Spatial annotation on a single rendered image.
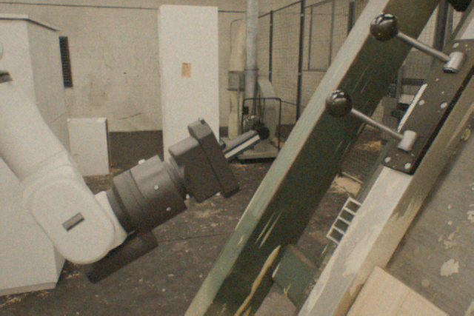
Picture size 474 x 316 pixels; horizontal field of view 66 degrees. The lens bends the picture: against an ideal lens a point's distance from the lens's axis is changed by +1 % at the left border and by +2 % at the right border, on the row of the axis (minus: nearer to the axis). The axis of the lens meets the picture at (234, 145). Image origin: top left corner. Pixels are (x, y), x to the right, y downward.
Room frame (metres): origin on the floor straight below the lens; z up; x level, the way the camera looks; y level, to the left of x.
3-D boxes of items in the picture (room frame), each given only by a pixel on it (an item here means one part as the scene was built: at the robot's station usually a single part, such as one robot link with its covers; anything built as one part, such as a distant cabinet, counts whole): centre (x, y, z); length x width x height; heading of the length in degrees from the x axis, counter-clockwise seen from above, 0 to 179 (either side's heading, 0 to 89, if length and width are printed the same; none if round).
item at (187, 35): (4.17, 0.53, 1.03); 0.61 x 0.58 x 2.05; 14
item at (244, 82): (5.91, -0.24, 1.10); 1.37 x 0.70 x 2.20; 14
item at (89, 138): (4.92, 2.06, 0.36); 0.58 x 0.45 x 0.72; 104
